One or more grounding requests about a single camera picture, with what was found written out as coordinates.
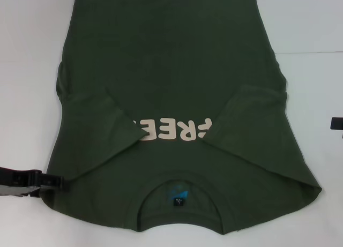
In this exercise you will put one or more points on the dark green FREE! t-shirt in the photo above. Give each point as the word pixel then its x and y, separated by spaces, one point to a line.
pixel 171 70

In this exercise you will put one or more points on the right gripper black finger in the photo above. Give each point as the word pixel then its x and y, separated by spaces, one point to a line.
pixel 337 123

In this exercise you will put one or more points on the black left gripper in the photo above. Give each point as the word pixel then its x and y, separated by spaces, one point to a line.
pixel 10 180

